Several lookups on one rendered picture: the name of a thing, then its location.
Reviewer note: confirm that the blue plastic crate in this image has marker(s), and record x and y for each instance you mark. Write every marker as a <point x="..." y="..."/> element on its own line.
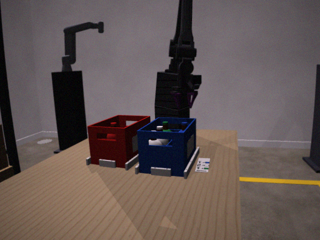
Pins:
<point x="176" y="155"/>

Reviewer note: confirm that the blue bottle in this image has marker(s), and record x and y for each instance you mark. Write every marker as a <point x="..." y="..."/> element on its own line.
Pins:
<point x="184" y="125"/>

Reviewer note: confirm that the white paper pick list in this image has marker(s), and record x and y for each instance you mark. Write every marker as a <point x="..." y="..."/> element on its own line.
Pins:
<point x="202" y="165"/>

